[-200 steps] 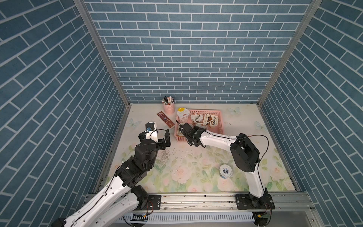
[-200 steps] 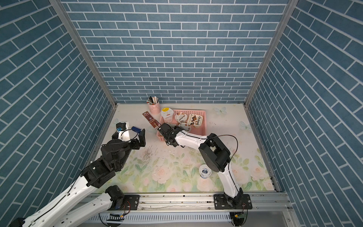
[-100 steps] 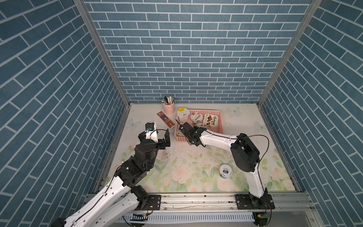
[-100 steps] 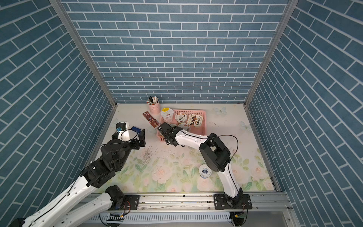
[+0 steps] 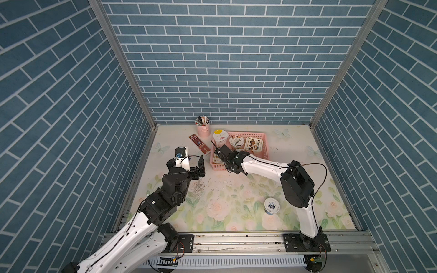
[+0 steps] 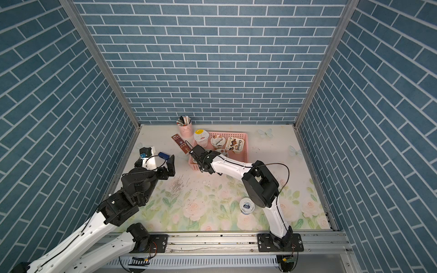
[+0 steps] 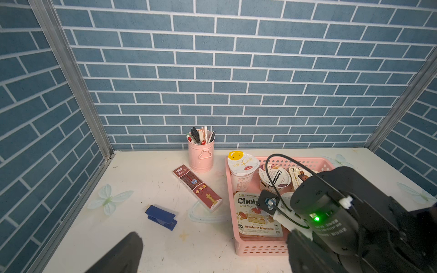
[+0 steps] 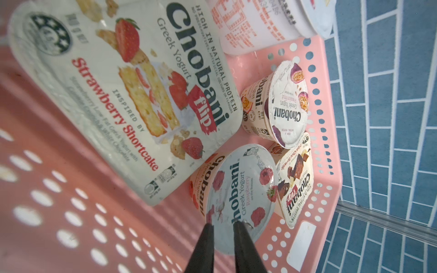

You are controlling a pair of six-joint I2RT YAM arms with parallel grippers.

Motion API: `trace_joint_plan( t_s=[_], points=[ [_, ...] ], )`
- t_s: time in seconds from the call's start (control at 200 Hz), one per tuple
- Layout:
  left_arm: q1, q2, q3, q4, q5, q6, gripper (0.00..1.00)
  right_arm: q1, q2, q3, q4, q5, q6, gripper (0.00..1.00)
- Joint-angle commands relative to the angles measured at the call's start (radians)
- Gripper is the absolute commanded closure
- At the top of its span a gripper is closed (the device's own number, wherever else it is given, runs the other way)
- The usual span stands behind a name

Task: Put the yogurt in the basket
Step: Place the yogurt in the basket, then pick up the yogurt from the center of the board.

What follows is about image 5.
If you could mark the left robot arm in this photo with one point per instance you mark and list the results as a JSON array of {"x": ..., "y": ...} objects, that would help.
[{"x": 147, "y": 233}]

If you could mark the round Chobani yogurt strawberry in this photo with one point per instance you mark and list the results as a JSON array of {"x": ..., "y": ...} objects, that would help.
[{"x": 259, "y": 145}]

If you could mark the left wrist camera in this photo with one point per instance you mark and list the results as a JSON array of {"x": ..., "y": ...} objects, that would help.
[{"x": 182, "y": 158}]

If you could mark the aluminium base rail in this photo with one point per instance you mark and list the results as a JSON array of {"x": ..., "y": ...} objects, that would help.
[{"x": 282, "y": 243}]

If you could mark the square Chobani flip chocolate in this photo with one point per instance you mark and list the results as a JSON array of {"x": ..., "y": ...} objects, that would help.
[{"x": 252, "y": 144}]

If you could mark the pens in cup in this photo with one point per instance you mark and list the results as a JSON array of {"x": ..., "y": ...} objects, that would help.
[{"x": 202, "y": 121}]

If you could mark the pink plastic basket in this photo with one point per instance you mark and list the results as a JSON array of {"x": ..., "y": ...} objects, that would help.
[{"x": 263, "y": 154}]

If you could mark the red pencil box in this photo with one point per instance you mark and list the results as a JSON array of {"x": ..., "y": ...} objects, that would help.
[{"x": 200, "y": 144}]

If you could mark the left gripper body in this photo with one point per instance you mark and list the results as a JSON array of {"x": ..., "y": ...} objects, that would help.
[{"x": 192, "y": 174}]

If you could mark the pink pen cup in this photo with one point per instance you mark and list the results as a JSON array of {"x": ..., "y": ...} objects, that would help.
[{"x": 203, "y": 131}]

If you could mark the square Chobani flip strawberry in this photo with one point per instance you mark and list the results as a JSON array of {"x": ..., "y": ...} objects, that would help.
[{"x": 217, "y": 159}]

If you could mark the round Chobani yogurt dark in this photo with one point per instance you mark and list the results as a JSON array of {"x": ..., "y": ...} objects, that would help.
[{"x": 237, "y": 141}]

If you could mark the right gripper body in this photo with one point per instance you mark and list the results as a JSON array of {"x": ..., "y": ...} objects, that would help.
[{"x": 236, "y": 154}]

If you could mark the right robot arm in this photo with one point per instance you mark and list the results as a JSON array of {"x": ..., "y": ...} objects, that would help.
[{"x": 298, "y": 189}]

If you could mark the small blue white yogurt cup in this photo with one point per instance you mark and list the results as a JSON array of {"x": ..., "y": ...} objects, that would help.
[{"x": 272, "y": 206}]

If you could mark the white yellow yogurt cup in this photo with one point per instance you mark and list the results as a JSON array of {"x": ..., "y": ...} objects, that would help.
[{"x": 220, "y": 137}]

